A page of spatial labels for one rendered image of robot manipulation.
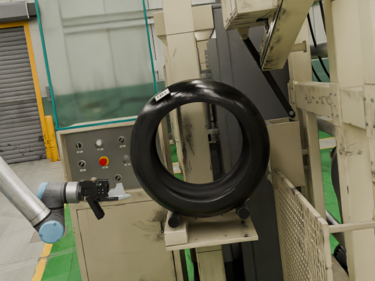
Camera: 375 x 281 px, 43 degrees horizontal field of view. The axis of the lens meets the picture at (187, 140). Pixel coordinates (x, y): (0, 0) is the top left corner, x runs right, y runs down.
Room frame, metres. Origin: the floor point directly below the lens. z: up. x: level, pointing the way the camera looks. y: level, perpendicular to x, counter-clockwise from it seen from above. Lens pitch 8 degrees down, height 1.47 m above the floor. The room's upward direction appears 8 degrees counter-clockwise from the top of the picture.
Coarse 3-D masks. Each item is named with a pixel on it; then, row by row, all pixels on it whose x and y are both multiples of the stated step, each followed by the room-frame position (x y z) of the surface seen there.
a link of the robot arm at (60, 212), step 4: (48, 208) 1.88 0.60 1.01; (52, 208) 1.88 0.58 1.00; (56, 208) 1.89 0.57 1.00; (60, 208) 1.90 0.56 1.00; (56, 212) 1.88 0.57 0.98; (60, 212) 1.90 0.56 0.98; (64, 212) 1.93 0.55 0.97; (60, 216) 1.87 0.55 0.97; (64, 216) 1.92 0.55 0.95; (64, 220) 1.90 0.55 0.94; (64, 224) 1.87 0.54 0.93; (64, 228) 1.92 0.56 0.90
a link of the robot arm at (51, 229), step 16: (0, 160) 1.74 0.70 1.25; (0, 176) 1.72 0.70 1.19; (16, 176) 1.76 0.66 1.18; (16, 192) 1.73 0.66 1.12; (32, 192) 1.77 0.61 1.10; (16, 208) 1.75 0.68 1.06; (32, 208) 1.74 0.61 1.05; (32, 224) 1.75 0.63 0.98; (48, 224) 1.73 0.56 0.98; (48, 240) 1.73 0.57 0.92
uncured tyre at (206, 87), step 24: (168, 96) 1.80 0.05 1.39; (192, 96) 1.79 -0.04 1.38; (216, 96) 1.79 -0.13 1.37; (240, 96) 1.81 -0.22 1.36; (144, 120) 1.81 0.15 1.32; (240, 120) 1.78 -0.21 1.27; (264, 120) 1.84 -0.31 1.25; (144, 144) 1.80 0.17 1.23; (264, 144) 1.80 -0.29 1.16; (144, 168) 1.80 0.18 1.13; (240, 168) 2.05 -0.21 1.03; (264, 168) 1.81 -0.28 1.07; (168, 192) 1.79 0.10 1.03; (192, 192) 2.05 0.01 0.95; (216, 192) 2.05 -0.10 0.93; (240, 192) 1.79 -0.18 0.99; (192, 216) 1.83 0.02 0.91
